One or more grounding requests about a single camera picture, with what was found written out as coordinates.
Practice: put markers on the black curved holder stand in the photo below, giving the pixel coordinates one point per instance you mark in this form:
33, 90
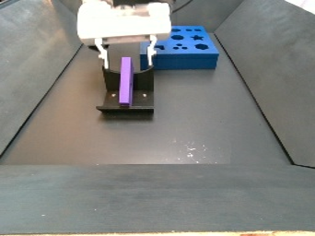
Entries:
144, 92

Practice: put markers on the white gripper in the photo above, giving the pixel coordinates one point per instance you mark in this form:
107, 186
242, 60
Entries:
105, 24

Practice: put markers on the blue foam shape board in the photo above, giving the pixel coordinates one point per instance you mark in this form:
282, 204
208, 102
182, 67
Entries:
188, 50

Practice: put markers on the purple double-square block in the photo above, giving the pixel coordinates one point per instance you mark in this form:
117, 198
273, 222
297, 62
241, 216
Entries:
126, 83

